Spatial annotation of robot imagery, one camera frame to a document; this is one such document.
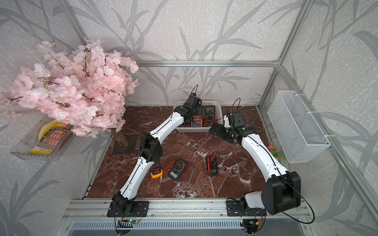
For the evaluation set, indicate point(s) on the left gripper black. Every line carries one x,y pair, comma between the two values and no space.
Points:
200,109

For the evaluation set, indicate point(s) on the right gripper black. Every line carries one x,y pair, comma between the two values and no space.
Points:
219,131

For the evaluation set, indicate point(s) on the orange Victor multimeter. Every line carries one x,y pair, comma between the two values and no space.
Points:
197,121

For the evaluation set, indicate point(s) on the large red multimeter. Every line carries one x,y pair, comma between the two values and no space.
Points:
210,113

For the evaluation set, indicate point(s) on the small black red multimeter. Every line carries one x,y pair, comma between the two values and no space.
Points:
211,165

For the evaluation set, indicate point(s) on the small dark grey multimeter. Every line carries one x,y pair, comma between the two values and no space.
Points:
178,169

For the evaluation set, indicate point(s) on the small yellow multimeter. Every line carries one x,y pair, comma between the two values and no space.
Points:
156,171

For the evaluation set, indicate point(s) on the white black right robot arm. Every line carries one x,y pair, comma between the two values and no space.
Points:
282,190

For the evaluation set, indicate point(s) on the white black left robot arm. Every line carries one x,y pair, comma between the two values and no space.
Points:
150,151

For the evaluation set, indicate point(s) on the small potted pink flowers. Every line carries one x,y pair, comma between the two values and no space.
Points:
273,150

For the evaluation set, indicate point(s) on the pink cherry blossom tree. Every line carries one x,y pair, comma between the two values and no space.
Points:
85,89

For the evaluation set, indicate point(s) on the yellow item on shelf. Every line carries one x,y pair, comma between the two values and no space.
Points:
48,126

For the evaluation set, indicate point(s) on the white wire mesh wall basket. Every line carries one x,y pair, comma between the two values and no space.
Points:
299,134

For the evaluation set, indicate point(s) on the tree trunk base plate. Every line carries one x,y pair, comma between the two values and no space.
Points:
119,148

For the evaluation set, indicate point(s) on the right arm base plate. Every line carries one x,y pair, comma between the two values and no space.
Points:
240,208

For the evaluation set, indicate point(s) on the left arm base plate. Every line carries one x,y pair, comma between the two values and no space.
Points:
135,209

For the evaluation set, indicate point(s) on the aluminium front rail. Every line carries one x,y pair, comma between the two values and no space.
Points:
163,208

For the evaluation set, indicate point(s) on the clear acrylic wall shelf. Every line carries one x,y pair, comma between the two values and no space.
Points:
49,148

